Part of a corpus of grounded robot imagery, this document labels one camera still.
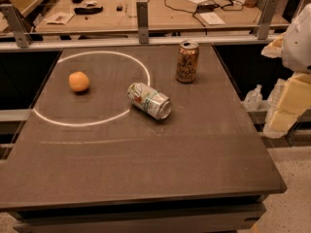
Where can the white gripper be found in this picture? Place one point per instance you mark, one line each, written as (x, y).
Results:
(298, 44)

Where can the silver green 7up can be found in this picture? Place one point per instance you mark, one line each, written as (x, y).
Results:
(149, 100)

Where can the gold LaCroix can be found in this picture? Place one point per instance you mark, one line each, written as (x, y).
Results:
(187, 61)

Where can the clear bottle right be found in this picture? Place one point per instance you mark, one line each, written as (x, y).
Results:
(276, 92)

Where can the clear bottle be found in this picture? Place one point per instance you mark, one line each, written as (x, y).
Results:
(253, 99)
(276, 92)

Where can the clear bottle left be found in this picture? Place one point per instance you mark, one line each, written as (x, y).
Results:
(253, 99)

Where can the white paper sheet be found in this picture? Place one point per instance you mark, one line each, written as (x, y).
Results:
(212, 19)

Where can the black power adapter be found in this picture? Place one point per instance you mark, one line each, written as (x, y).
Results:
(206, 7)

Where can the orange fruit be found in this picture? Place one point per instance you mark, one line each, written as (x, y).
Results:
(78, 81)

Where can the black tool on desk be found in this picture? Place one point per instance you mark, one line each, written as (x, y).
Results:
(88, 10)

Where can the wooden background desk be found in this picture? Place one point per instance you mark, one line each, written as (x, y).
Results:
(163, 16)

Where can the white paper card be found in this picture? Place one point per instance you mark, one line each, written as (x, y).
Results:
(59, 18)

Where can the right metal bracket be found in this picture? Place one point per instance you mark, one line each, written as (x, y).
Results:
(266, 17)

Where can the metal bracket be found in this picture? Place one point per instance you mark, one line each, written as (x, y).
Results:
(21, 35)
(266, 17)
(142, 21)

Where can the middle metal bracket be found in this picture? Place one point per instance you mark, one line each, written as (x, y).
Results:
(142, 21)

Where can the left metal bracket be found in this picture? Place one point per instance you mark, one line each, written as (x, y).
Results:
(21, 35)

